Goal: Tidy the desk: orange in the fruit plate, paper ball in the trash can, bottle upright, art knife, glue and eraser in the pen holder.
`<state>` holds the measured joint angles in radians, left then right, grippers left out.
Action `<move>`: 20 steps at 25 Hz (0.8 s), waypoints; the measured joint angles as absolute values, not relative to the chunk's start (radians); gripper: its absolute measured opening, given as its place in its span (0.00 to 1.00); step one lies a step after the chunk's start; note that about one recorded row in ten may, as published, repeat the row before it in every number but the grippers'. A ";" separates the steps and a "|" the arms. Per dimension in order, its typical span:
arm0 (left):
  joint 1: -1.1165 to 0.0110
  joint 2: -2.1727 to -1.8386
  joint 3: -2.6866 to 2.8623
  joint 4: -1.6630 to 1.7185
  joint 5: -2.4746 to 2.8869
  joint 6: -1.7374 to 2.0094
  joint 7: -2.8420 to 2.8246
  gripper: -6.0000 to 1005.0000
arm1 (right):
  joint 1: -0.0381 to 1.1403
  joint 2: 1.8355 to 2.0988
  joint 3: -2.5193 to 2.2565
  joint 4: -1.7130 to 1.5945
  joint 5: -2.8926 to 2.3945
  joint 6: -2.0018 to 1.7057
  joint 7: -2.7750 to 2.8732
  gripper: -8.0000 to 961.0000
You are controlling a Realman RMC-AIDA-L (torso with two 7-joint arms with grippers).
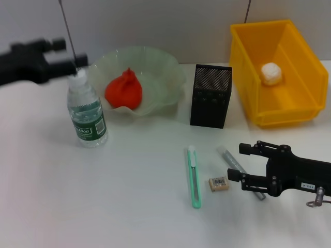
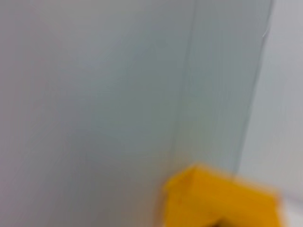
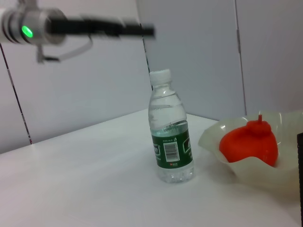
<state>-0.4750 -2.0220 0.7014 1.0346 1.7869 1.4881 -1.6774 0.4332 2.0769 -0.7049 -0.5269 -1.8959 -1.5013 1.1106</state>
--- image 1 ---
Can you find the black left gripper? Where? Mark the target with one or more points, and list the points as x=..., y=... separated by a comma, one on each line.
x=23, y=64

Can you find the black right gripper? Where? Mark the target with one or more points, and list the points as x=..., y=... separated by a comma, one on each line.
x=302, y=173

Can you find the green utility knife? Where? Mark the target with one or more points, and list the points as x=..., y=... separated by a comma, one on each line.
x=194, y=178

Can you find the clear water bottle green label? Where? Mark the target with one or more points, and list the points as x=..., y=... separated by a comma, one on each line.
x=88, y=116

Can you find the white paper ball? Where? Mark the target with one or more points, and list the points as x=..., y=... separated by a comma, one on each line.
x=271, y=73

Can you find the silver pen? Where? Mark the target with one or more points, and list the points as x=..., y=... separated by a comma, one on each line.
x=230, y=158

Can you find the beige eraser with barcode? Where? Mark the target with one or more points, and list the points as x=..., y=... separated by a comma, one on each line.
x=218, y=184

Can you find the black mesh pen holder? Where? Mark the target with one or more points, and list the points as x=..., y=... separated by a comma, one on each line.
x=210, y=103

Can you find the green translucent fruit plate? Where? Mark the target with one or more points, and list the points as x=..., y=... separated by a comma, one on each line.
x=160, y=77

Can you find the yellow plastic bin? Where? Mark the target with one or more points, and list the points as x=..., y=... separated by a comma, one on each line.
x=294, y=103

